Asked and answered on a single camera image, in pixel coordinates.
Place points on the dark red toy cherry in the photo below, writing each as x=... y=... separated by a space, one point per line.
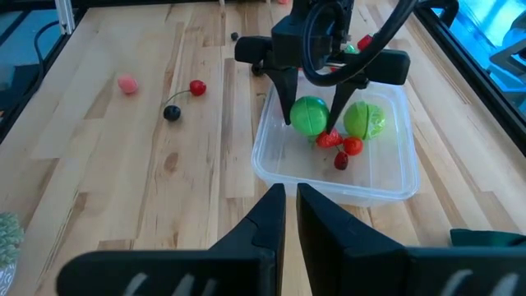
x=341 y=161

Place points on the clear plastic tupperware container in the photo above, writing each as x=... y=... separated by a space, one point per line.
x=382 y=177

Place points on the red cherry with green stem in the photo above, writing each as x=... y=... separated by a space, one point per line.
x=197 y=88

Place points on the light green toy cabbage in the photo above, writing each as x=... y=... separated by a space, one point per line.
x=363 y=121

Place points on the toy blackberry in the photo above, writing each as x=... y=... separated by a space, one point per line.
x=257 y=70

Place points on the red toy strawberry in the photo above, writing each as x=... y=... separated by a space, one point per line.
x=364 y=42
x=328 y=140

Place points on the bright green toy lime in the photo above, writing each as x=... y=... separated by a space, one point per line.
x=308 y=117

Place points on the artificial green spiky plant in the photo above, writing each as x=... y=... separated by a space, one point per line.
x=8 y=238

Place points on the long green toy pepper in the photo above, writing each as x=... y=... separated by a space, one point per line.
x=350 y=49

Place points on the pink toy fruit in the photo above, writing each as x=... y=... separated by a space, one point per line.
x=283 y=1
x=127 y=84

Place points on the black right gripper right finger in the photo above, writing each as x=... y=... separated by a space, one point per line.
x=333 y=242

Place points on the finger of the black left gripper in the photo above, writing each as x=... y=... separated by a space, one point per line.
x=287 y=90
x=343 y=96

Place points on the silver aluminium bracket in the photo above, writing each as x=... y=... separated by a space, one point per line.
x=65 y=16

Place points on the small dark toy berry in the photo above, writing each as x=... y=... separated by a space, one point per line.
x=234 y=36

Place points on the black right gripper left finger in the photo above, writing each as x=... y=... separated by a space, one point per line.
x=263 y=222

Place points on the black toy cherry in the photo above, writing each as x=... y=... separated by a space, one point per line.
x=172 y=113

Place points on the red toy cherry tomato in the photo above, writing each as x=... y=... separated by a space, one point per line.
x=353 y=146

